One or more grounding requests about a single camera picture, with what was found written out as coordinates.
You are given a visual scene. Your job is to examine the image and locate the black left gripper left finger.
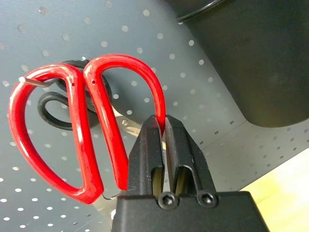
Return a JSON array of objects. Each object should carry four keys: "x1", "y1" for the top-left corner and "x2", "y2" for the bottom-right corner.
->
[{"x1": 126, "y1": 114, "x2": 168, "y2": 197}]

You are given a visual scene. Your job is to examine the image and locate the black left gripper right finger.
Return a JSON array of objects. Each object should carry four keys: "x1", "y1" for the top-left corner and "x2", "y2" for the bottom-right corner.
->
[{"x1": 165, "y1": 114, "x2": 217, "y2": 197}]

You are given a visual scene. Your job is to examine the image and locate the red handled scissors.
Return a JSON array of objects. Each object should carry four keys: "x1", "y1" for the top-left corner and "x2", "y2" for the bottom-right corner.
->
[{"x1": 7, "y1": 53, "x2": 168, "y2": 232}]

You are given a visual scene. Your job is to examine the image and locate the dark grey pegboard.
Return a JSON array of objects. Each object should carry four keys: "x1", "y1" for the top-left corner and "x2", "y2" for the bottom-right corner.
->
[{"x1": 0, "y1": 0, "x2": 309, "y2": 232}]

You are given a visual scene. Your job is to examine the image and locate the black plastic cup holder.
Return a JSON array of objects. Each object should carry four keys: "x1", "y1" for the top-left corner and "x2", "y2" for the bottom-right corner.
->
[{"x1": 164, "y1": 0, "x2": 309, "y2": 128}]

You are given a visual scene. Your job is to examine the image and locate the metal scissors peg hook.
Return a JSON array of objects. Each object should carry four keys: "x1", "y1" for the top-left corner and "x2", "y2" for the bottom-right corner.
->
[{"x1": 18, "y1": 56, "x2": 87, "y2": 88}]

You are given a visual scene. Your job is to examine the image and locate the black handled scissors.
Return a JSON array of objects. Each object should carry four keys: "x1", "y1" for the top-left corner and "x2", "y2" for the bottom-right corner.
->
[{"x1": 37, "y1": 58, "x2": 143, "y2": 144}]

